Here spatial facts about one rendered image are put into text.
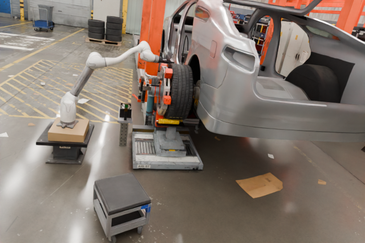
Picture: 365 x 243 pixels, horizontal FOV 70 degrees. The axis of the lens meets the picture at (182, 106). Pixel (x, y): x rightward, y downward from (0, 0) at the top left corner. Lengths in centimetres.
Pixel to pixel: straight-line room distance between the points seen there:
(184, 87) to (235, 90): 77
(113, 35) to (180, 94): 875
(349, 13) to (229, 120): 278
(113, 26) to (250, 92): 947
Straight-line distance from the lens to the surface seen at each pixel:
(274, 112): 234
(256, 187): 324
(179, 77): 283
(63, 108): 303
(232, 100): 223
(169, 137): 330
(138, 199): 220
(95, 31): 1140
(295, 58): 793
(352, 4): 456
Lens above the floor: 177
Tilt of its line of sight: 20 degrees down
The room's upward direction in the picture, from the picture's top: 9 degrees clockwise
